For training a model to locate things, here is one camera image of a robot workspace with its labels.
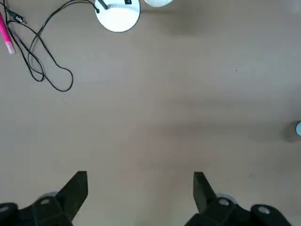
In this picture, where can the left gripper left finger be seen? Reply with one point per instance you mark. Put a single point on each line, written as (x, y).
(58, 209)

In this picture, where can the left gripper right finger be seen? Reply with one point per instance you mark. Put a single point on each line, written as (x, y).
(218, 212)

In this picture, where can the blue plastic cup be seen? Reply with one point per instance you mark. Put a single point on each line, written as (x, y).
(299, 128)

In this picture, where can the pink marker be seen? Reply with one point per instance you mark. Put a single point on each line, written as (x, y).
(5, 35)

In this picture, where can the white desk lamp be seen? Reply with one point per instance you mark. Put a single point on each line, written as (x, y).
(117, 18)

